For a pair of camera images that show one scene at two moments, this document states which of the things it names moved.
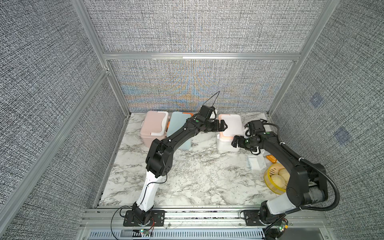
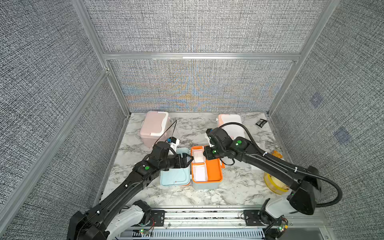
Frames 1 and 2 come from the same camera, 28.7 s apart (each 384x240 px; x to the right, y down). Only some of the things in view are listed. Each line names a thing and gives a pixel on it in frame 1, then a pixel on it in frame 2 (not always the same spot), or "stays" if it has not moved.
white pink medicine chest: (234, 128) stays
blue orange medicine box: (176, 119) to (203, 174)
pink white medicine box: (154, 126) stays
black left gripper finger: (223, 125) to (185, 163)
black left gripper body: (212, 126) to (177, 163)
